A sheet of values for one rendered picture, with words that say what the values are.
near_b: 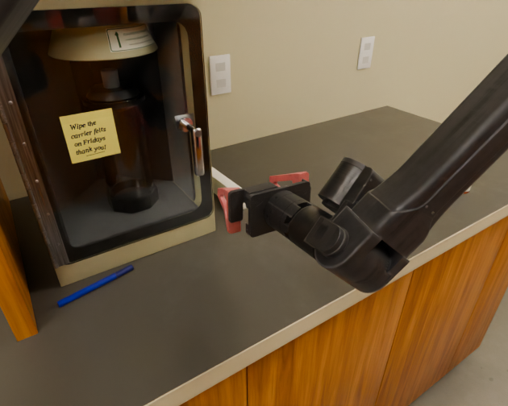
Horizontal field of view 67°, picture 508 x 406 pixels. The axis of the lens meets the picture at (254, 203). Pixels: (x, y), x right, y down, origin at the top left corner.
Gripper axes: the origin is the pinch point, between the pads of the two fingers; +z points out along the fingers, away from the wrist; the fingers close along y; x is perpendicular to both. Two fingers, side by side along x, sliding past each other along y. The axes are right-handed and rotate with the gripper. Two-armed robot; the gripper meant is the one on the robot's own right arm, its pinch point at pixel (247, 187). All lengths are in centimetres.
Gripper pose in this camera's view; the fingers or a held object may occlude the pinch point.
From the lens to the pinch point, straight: 61.3
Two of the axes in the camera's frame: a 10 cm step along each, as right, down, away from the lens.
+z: -5.3, -3.7, 7.6
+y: -8.5, 2.2, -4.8
